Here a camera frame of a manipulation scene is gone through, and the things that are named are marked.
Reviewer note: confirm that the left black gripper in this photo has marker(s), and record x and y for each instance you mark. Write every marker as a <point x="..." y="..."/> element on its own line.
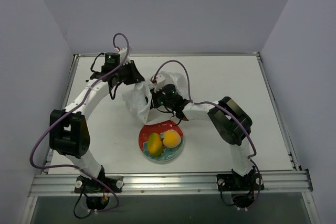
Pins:
<point x="133" y="72"/>

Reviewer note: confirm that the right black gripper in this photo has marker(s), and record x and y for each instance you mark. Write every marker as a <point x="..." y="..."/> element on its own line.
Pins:
<point x="153" y="98"/>

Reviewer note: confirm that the white plastic bag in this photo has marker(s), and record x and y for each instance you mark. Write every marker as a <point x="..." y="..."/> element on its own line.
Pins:
<point x="138" y="100"/>

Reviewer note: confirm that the yellow fake fruit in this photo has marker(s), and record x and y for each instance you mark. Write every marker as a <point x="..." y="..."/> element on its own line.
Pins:
<point x="171" y="139"/>

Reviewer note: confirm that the yellow green fake mango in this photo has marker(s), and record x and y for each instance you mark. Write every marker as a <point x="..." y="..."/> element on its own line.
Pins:
<point x="154" y="144"/>

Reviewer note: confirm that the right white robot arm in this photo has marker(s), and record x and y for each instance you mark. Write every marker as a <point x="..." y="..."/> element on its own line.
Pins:
<point x="229" y="119"/>

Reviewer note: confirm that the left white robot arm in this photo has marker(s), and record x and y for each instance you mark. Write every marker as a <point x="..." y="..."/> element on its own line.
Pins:
<point x="69" y="135"/>

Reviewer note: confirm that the red plate blue flower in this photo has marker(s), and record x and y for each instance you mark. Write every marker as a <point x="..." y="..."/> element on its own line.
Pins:
<point x="168" y="154"/>

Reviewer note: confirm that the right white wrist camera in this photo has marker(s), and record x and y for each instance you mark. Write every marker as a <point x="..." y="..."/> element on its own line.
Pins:
<point x="158" y="82"/>

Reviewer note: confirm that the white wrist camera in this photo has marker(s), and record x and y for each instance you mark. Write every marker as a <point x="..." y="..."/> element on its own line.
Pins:
<point x="158" y="82"/>
<point x="124" y="54"/>

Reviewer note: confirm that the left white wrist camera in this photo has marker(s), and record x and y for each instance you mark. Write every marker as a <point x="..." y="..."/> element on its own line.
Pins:
<point x="124" y="54"/>

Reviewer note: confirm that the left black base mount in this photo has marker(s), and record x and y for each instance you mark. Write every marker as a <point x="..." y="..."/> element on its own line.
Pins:
<point x="100" y="193"/>

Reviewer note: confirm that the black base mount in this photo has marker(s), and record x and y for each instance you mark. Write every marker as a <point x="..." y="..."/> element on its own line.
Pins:
<point x="100" y="193"/>
<point x="240" y="192"/>

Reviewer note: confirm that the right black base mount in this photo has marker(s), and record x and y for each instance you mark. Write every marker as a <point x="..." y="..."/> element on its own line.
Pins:
<point x="240" y="192"/>

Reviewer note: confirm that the aluminium front rail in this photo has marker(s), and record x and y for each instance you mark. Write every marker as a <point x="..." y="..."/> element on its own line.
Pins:
<point x="289" y="181"/>

